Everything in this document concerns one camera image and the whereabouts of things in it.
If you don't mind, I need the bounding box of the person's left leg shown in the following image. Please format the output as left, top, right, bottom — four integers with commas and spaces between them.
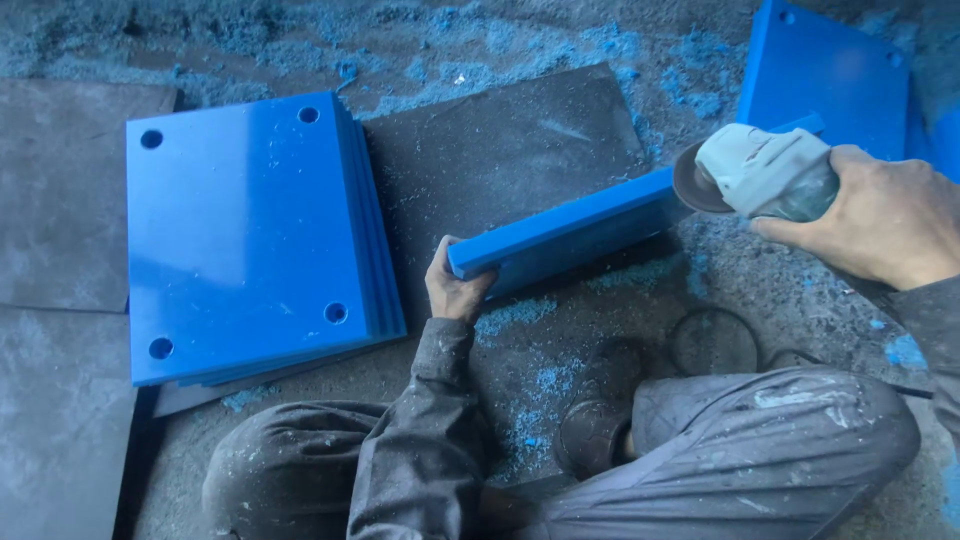
201, 400, 393, 540

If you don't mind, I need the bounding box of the grey angle grinder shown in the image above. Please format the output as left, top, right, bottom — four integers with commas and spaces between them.
672, 123, 842, 225

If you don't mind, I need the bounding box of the person's leg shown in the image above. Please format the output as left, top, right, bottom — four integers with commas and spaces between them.
516, 366, 923, 540
201, 400, 393, 540

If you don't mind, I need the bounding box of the dark grey rubber sheet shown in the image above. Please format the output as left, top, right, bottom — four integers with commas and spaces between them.
363, 62, 651, 335

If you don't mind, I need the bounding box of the grey flat board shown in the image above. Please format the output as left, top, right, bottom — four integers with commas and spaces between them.
0, 303, 141, 540
0, 78, 180, 315

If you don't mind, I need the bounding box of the dusty black shoe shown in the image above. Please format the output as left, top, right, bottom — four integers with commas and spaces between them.
552, 336, 648, 482

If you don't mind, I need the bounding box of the leaning blue drilled plate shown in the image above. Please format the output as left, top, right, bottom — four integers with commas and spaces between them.
735, 0, 913, 163

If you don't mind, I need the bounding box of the stack of blue drilled plates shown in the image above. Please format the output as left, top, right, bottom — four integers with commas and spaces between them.
125, 90, 408, 389

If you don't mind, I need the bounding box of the person's right hand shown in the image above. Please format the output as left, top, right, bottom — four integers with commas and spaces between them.
750, 144, 960, 293

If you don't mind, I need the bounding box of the blue plastic panel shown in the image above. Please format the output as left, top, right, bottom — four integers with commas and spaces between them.
903, 97, 960, 186

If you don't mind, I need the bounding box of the person's right leg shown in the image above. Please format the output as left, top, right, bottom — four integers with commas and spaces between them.
516, 366, 923, 540

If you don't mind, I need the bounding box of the heap of blue plastic shavings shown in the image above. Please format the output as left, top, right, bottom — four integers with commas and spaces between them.
0, 0, 751, 129

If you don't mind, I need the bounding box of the long blue plastic plate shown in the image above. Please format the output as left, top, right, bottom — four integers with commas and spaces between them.
447, 112, 827, 302

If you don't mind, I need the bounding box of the person's left hand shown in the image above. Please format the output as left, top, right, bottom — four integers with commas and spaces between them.
424, 234, 500, 326

